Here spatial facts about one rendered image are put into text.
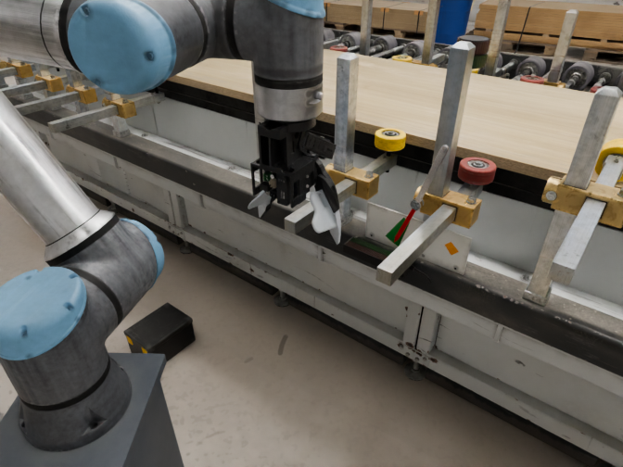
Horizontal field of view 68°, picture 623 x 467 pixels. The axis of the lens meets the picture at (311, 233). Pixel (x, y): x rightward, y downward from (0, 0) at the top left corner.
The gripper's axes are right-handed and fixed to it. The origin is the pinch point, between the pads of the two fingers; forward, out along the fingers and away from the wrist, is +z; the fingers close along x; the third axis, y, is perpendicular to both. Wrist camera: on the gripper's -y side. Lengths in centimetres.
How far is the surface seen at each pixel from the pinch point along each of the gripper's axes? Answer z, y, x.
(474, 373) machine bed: 77, -57, 28
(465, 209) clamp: 7.4, -34.0, 18.9
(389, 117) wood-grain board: 4, -68, -14
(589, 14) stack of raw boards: 42, -623, -1
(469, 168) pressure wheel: 3.1, -44.7, 15.8
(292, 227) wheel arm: 10.8, -13.5, -10.9
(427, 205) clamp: 9.3, -34.8, 10.6
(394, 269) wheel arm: 7.7, -7.9, 14.2
